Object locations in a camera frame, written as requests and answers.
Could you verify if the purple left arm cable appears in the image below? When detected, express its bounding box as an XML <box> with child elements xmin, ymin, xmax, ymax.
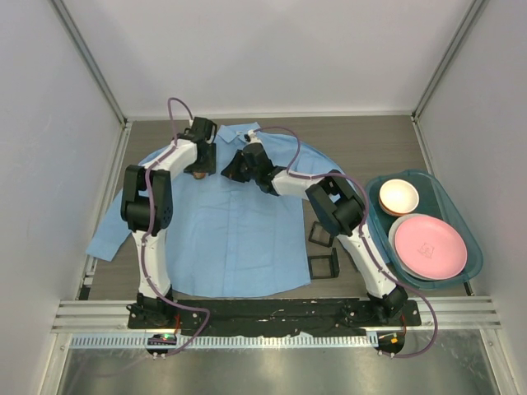
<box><xmin>139</xmin><ymin>97</ymin><xmax>212</xmax><ymax>358</ymax></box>

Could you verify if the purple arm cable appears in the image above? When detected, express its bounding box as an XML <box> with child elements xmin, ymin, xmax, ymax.
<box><xmin>139</xmin><ymin>97</ymin><xmax>212</xmax><ymax>358</ymax></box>
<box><xmin>250</xmin><ymin>126</ymin><xmax>438</xmax><ymax>359</ymax></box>

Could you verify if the black square frame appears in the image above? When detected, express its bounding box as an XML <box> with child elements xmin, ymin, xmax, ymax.
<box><xmin>308</xmin><ymin>221</ymin><xmax>334</xmax><ymax>248</ymax></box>
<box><xmin>308</xmin><ymin>248</ymin><xmax>340</xmax><ymax>280</ymax></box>

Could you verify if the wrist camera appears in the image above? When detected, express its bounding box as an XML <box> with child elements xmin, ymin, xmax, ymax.
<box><xmin>180</xmin><ymin>117</ymin><xmax>217</xmax><ymax>144</ymax></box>
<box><xmin>243</xmin><ymin>130</ymin><xmax>262</xmax><ymax>145</ymax></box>

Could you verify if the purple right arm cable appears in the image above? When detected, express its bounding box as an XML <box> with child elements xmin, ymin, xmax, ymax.
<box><xmin>250</xmin><ymin>126</ymin><xmax>438</xmax><ymax>359</ymax></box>

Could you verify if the black square frame lower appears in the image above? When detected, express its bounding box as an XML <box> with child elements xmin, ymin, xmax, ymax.
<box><xmin>308</xmin><ymin>248</ymin><xmax>340</xmax><ymax>280</ymax></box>

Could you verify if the white slotted cable duct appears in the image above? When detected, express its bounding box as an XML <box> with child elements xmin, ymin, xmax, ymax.
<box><xmin>70</xmin><ymin>332</ymin><xmax>378</xmax><ymax>350</ymax></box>

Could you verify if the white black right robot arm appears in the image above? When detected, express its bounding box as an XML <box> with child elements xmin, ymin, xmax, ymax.
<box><xmin>222</xmin><ymin>142</ymin><xmax>408</xmax><ymax>323</ymax></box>

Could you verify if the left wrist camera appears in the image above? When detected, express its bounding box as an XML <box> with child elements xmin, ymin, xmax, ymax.
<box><xmin>180</xmin><ymin>117</ymin><xmax>217</xmax><ymax>144</ymax></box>

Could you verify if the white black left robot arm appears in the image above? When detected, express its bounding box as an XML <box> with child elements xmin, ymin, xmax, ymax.
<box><xmin>120</xmin><ymin>117</ymin><xmax>217</xmax><ymax>329</ymax></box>

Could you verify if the aluminium frame rail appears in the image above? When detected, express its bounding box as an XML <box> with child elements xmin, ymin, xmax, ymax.
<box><xmin>52</xmin><ymin>296</ymin><xmax>501</xmax><ymax>337</ymax></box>

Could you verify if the blue button-up shirt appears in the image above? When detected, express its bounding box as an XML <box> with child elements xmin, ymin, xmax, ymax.
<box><xmin>86</xmin><ymin>123</ymin><xmax>343</xmax><ymax>298</ymax></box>

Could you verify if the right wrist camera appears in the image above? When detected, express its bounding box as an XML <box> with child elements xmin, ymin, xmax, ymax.
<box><xmin>243</xmin><ymin>130</ymin><xmax>262</xmax><ymax>145</ymax></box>

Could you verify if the teal plastic bin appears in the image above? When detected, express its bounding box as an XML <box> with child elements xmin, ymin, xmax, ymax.
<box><xmin>366</xmin><ymin>170</ymin><xmax>483</xmax><ymax>290</ymax></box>

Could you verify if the black square frame upper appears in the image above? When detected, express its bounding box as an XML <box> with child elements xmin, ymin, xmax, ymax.
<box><xmin>308</xmin><ymin>221</ymin><xmax>334</xmax><ymax>248</ymax></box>

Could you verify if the white bowl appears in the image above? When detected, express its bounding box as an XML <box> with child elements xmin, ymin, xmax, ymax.
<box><xmin>379</xmin><ymin>179</ymin><xmax>420</xmax><ymax>216</ymax></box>

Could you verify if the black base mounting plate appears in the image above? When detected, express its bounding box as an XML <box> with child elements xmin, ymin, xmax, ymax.
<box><xmin>152</xmin><ymin>298</ymin><xmax>422</xmax><ymax>337</ymax></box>

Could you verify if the pink plate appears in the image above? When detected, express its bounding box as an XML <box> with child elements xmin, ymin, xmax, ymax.
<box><xmin>394</xmin><ymin>216</ymin><xmax>468</xmax><ymax>281</ymax></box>

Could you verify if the orange painted round brooch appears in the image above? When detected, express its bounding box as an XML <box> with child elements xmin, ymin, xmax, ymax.
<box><xmin>193</xmin><ymin>172</ymin><xmax>207</xmax><ymax>180</ymax></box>

